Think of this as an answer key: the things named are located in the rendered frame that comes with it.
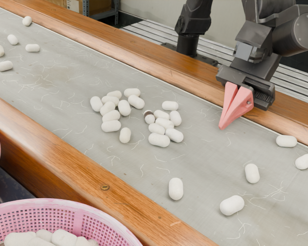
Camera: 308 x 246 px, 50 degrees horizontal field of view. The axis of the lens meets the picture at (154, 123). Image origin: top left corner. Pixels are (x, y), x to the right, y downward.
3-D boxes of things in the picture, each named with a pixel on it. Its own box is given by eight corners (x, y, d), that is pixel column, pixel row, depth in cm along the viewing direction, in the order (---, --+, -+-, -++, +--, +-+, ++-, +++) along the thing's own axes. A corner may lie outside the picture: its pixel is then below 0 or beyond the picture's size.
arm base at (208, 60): (213, 45, 91) (224, 39, 96) (155, 25, 99) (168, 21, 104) (208, 71, 95) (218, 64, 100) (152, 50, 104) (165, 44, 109)
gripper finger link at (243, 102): (230, 127, 53) (257, 80, 55) (193, 110, 57) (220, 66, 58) (234, 140, 59) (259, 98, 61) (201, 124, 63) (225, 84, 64)
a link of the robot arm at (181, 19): (212, 17, 93) (205, 11, 97) (183, 17, 90) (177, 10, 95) (208, 39, 96) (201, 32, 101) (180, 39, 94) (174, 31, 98)
